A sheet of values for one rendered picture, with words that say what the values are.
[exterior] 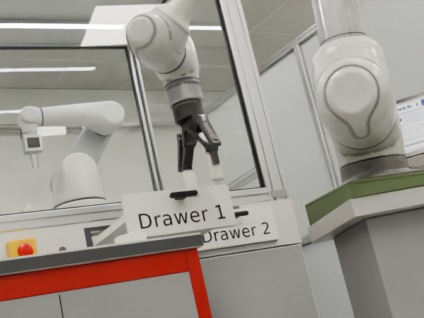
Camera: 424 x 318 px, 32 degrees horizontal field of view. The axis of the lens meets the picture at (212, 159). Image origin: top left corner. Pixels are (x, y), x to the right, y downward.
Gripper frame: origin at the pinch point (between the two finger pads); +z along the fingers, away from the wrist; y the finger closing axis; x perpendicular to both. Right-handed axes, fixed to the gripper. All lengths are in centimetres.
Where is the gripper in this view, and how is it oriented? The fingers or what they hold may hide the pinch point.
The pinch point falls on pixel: (204, 184)
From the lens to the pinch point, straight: 180.7
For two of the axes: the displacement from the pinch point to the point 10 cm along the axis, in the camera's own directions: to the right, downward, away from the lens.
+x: -8.8, 0.7, -4.7
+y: -4.3, 3.3, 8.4
